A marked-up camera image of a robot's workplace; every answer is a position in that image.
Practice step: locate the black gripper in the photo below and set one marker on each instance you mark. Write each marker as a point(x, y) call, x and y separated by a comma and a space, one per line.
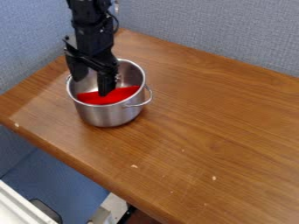
point(88, 51)

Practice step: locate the red cloth object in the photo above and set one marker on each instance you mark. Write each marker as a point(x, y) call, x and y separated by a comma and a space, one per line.
point(115, 96)

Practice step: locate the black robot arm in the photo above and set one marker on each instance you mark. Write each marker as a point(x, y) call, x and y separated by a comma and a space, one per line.
point(91, 10)

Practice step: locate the white appliance lower left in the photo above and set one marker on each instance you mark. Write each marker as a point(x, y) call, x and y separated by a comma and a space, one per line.
point(17, 210)

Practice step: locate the metal pot with handles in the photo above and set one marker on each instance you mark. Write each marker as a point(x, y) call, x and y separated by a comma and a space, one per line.
point(122, 105)

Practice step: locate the white table leg bracket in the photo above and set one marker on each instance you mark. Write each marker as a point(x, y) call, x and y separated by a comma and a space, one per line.
point(111, 211)

